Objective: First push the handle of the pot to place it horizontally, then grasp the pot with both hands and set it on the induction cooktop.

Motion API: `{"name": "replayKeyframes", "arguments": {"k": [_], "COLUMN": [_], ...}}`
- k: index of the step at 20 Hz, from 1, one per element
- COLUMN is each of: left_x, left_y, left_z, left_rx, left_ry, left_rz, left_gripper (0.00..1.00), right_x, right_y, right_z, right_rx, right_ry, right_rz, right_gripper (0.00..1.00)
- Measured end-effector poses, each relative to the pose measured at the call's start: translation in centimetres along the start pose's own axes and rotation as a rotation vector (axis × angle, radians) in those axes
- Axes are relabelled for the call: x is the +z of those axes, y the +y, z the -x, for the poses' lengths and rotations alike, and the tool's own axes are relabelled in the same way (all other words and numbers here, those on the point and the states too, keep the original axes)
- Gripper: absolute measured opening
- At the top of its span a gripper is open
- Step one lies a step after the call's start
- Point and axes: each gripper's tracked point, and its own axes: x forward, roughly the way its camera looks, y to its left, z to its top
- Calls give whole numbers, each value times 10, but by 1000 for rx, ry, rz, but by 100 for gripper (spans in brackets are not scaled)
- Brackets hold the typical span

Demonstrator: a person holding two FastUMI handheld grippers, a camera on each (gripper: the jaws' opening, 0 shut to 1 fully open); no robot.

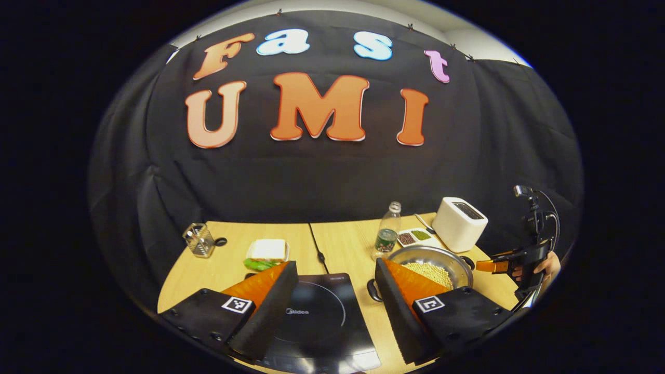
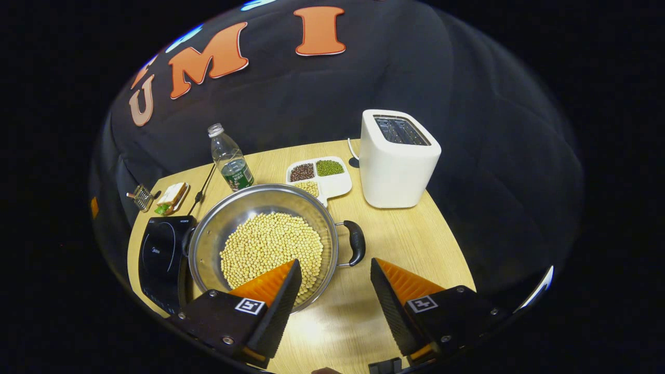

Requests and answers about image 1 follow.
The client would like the white toaster cable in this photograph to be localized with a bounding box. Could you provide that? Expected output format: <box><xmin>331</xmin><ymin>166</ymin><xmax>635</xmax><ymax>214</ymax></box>
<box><xmin>414</xmin><ymin>213</ymin><xmax>437</xmax><ymax>235</ymax></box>

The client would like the black induction cooktop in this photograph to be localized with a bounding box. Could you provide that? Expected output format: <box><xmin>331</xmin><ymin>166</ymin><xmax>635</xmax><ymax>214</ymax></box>
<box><xmin>244</xmin><ymin>273</ymin><xmax>382</xmax><ymax>373</ymax></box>

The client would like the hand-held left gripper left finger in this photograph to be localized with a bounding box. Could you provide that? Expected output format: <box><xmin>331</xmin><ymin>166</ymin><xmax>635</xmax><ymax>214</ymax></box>
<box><xmin>158</xmin><ymin>261</ymin><xmax>299</xmax><ymax>362</ymax></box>

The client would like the clear glass jar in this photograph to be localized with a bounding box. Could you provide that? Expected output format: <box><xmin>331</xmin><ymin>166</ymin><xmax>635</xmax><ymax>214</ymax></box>
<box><xmin>182</xmin><ymin>223</ymin><xmax>216</xmax><ymax>259</ymax></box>

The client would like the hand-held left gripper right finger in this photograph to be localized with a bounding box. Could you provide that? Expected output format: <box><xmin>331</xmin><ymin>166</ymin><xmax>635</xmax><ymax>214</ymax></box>
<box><xmin>374</xmin><ymin>257</ymin><xmax>515</xmax><ymax>364</ymax></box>

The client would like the black backdrop cloth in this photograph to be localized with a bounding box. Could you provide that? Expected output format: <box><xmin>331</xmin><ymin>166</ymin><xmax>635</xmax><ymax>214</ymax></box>
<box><xmin>88</xmin><ymin>10</ymin><xmax>585</xmax><ymax>312</ymax></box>

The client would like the clear plastic water bottle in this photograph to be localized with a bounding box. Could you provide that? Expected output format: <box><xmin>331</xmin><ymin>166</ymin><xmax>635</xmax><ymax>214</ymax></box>
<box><xmin>372</xmin><ymin>202</ymin><xmax>402</xmax><ymax>260</ymax></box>

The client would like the black power cable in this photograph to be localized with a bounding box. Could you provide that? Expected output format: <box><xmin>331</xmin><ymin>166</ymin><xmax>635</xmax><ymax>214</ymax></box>
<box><xmin>308</xmin><ymin>222</ymin><xmax>330</xmax><ymax>274</ymax></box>

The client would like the white divided dish of beans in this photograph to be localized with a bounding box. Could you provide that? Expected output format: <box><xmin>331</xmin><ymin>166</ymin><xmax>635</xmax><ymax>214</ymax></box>
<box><xmin>396</xmin><ymin>228</ymin><xmax>442</xmax><ymax>249</ymax></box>

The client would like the white toaster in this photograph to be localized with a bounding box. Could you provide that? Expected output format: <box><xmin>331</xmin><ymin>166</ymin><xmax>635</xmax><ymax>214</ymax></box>
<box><xmin>432</xmin><ymin>197</ymin><xmax>489</xmax><ymax>253</ymax></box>

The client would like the steel pot with soybeans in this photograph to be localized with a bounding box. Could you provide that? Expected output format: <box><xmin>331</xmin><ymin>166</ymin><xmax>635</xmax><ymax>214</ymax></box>
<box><xmin>367</xmin><ymin>245</ymin><xmax>476</xmax><ymax>303</ymax></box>

